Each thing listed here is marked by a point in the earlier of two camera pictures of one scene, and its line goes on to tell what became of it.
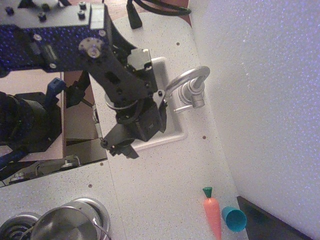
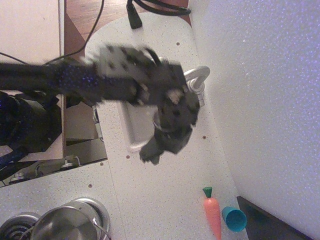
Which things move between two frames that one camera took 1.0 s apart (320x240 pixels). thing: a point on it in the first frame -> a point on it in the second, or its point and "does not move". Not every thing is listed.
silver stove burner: x=97 y=211 does not move
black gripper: x=143 y=122 -> x=177 y=111
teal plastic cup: x=235 y=220 does not move
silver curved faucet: x=190 y=83 does not move
